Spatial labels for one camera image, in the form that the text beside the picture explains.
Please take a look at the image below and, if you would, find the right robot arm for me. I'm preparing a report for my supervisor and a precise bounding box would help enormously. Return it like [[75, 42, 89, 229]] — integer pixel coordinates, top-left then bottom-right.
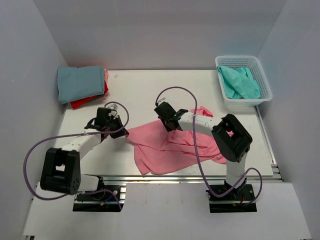
[[154, 100, 253, 188]]

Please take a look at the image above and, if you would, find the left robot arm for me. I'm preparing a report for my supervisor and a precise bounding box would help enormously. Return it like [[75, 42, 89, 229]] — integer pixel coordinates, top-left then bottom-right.
[[40, 103, 129, 195]]

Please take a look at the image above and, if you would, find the folded red t shirt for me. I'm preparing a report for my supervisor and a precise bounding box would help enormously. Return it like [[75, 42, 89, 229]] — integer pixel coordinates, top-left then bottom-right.
[[70, 82, 109, 109]]

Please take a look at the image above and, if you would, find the folded blue-grey t shirt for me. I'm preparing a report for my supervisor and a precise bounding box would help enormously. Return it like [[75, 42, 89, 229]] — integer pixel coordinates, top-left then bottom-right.
[[57, 65, 105, 104]]

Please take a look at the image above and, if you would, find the folded light pink t shirt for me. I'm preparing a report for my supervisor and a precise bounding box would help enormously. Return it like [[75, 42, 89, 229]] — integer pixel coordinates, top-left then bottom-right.
[[104, 68, 109, 83]]

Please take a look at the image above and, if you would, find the teal t shirt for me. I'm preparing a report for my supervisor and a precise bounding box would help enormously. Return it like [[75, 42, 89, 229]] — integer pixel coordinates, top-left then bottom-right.
[[217, 65, 261, 100]]

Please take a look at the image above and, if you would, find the white plastic basket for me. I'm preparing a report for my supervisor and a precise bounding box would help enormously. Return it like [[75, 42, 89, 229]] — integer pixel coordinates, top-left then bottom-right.
[[215, 55, 273, 106]]

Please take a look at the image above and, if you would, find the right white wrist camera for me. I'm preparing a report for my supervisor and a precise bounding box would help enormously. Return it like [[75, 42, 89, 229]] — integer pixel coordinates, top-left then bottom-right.
[[156, 97, 168, 105]]

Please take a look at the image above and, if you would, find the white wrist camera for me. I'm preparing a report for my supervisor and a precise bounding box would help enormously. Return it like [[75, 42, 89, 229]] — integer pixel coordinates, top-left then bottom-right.
[[107, 103, 118, 119], [156, 97, 168, 105]]

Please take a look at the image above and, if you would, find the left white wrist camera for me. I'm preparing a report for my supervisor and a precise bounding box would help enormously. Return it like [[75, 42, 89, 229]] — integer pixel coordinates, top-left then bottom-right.
[[107, 103, 118, 119]]

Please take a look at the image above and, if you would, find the aluminium table rail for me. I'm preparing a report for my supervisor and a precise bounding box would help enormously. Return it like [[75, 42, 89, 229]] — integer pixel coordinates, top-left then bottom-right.
[[82, 174, 283, 184]]

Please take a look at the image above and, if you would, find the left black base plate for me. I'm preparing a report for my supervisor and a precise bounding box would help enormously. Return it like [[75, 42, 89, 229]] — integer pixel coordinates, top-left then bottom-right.
[[72, 184, 126, 213]]

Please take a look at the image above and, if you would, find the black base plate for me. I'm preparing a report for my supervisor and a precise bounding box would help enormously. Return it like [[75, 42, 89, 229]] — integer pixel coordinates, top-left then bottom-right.
[[206, 184, 257, 214], [72, 184, 126, 213]]

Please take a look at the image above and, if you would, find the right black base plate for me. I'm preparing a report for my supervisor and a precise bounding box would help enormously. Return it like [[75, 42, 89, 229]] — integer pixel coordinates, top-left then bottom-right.
[[206, 184, 257, 214]]

